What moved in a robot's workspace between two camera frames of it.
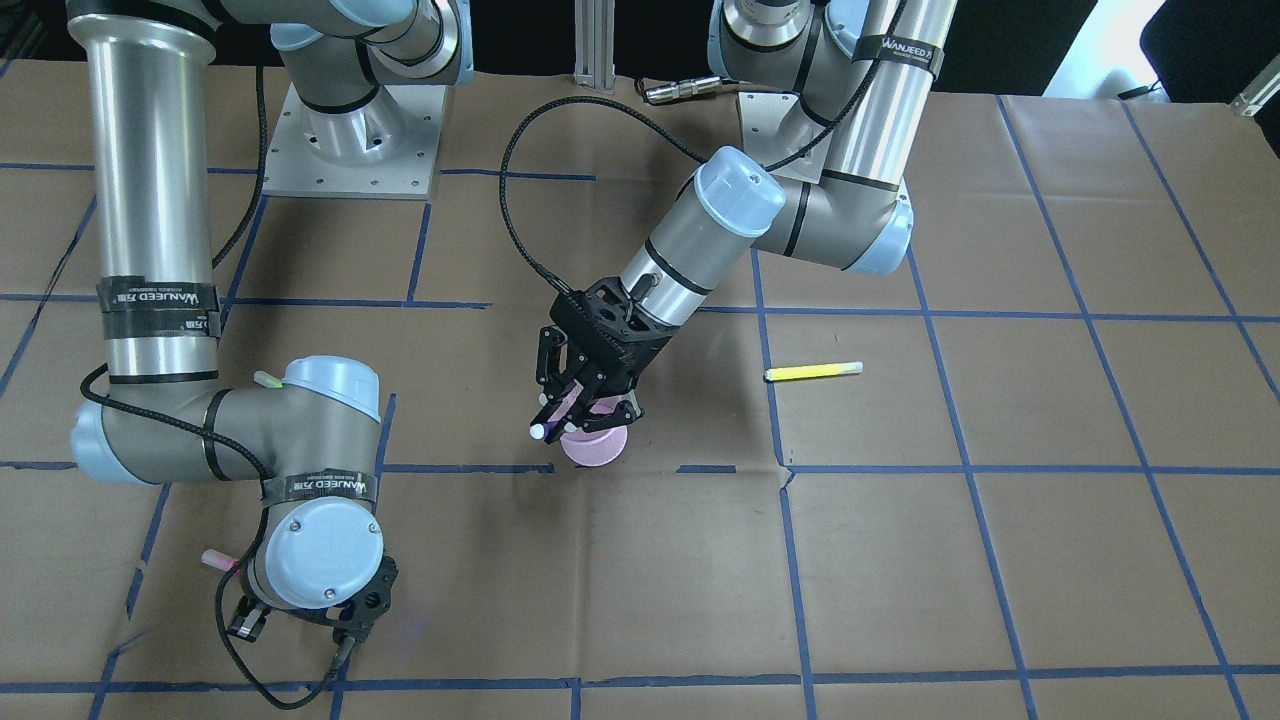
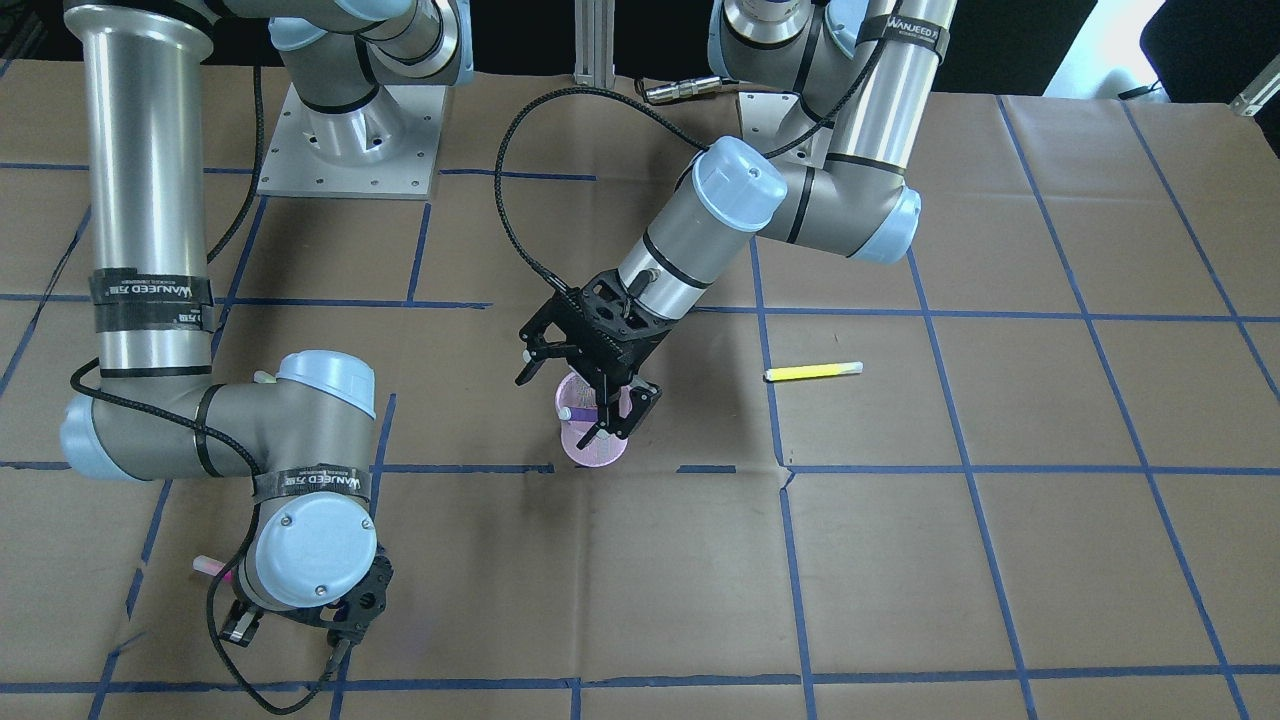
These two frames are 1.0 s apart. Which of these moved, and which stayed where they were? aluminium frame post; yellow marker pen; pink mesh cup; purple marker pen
Moved: purple marker pen
Stayed: yellow marker pen; pink mesh cup; aluminium frame post
